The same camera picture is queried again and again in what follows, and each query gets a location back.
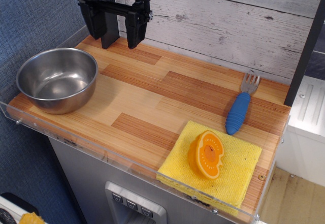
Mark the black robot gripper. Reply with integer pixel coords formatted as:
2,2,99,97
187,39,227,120
78,0,152,49

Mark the stainless steel bowl pan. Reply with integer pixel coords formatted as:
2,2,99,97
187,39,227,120
16,48,99,114

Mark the grey toy fridge cabinet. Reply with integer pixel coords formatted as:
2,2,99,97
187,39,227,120
50,138,231,223

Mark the orange plastic fruit half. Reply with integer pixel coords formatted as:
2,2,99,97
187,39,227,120
187,131,224,180

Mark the silver dispenser button panel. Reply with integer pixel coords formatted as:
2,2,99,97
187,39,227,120
105,181,168,223

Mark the yellow sponge cloth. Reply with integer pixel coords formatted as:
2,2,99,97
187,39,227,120
156,121,262,208

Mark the clear acrylic table guard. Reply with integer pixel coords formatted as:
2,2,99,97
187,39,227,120
0,17,290,224

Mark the yellow object bottom left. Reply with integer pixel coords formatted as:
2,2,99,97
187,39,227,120
19,212,45,224

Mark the white toy sink unit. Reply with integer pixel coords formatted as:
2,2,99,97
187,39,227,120
276,76,324,186

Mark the dark left vertical post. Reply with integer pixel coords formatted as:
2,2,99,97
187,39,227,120
101,13,120,49

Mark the dark vertical post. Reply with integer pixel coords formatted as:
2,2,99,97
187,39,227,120
284,0,324,107
101,13,120,49

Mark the blue handled metal fork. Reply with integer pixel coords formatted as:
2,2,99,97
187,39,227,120
225,73,260,135

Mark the dark right vertical post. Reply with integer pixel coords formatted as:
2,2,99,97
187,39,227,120
284,0,324,107

